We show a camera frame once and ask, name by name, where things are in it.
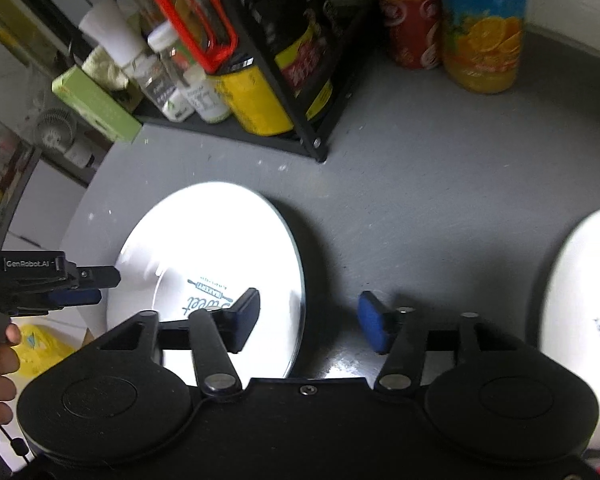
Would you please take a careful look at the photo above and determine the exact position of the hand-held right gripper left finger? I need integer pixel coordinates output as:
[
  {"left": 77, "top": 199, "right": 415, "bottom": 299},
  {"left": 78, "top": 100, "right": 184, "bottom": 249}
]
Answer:
[{"left": 97, "top": 287, "right": 262, "bottom": 395}]

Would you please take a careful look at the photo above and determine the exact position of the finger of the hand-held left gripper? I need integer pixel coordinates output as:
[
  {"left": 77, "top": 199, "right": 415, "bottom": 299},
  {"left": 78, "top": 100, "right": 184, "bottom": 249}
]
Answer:
[
  {"left": 62, "top": 265, "right": 122, "bottom": 291},
  {"left": 10, "top": 287, "right": 102, "bottom": 317}
]

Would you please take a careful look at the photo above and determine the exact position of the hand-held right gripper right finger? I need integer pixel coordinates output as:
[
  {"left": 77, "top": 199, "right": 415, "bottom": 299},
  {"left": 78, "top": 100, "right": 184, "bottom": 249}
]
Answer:
[{"left": 357, "top": 290, "right": 538, "bottom": 395}]

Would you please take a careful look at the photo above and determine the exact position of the large white deep plate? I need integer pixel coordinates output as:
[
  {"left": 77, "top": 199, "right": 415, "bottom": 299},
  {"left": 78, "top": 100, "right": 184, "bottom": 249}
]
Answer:
[{"left": 105, "top": 181, "right": 307, "bottom": 380}]

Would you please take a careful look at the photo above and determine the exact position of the yellow plastic bag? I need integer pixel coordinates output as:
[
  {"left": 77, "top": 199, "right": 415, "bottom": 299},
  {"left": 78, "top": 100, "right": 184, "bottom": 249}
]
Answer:
[{"left": 15, "top": 324, "right": 76, "bottom": 376}]

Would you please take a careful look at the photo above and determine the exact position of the small white fan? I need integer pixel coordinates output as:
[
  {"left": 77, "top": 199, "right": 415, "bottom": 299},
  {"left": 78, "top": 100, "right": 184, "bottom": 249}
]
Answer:
[{"left": 34, "top": 107, "right": 78, "bottom": 151}]

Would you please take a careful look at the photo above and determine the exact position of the green carton box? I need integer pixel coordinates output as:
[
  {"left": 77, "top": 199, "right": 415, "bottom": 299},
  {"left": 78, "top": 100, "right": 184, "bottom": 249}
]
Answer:
[{"left": 51, "top": 66, "right": 143, "bottom": 145}]

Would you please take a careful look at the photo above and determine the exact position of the black metal rack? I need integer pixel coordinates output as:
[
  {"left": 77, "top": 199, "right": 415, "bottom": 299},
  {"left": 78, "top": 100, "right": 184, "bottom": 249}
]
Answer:
[{"left": 30, "top": 0, "right": 372, "bottom": 163}]

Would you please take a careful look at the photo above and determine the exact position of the small clear spice jar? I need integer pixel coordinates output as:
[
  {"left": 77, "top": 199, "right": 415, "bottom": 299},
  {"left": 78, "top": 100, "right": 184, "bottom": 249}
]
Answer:
[{"left": 140, "top": 60, "right": 196, "bottom": 123}]

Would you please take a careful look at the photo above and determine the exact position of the small white jar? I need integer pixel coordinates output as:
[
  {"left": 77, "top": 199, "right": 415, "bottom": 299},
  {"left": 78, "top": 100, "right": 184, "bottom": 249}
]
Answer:
[{"left": 182, "top": 67, "right": 232, "bottom": 125}]

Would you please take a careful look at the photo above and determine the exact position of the crumpled tissue paper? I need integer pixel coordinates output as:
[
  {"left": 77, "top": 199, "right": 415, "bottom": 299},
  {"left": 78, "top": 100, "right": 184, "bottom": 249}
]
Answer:
[{"left": 81, "top": 46, "right": 131, "bottom": 92}]

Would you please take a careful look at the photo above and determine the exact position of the small white deep plate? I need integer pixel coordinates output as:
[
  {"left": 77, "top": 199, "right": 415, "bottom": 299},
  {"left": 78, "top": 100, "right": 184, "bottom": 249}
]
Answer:
[{"left": 539, "top": 205, "right": 600, "bottom": 453}]

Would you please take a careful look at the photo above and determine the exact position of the red drink can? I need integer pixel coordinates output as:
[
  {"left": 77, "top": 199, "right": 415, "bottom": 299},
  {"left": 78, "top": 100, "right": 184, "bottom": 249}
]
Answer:
[{"left": 375, "top": 0, "right": 443, "bottom": 71}]

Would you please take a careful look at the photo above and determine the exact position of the orange juice bottle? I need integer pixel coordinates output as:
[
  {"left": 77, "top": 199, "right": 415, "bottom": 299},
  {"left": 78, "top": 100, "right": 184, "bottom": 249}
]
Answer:
[{"left": 437, "top": 0, "right": 530, "bottom": 95}]

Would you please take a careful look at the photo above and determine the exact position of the oil bottle with red handle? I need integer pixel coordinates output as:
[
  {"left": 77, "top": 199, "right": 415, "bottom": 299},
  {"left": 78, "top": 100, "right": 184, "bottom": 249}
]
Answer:
[{"left": 150, "top": 0, "right": 337, "bottom": 137}]

